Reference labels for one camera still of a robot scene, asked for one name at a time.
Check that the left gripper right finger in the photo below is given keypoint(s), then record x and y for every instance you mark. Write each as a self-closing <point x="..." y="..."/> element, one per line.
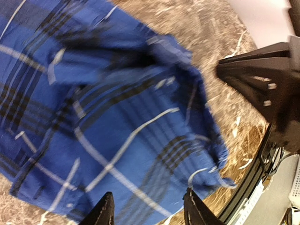
<point x="196" y="212"/>

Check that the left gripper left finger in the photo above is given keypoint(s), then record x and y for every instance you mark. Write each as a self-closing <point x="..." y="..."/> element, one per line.
<point x="102" y="213"/>

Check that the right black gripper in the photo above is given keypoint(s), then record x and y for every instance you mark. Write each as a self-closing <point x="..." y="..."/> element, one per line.
<point x="269" y="78"/>

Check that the dark blue plaid shirt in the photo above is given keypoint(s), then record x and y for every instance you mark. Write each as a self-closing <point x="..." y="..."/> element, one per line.
<point x="94" y="101"/>

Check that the white slotted cable duct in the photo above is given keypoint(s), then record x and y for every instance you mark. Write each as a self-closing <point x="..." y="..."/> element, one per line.
<point x="247" y="205"/>

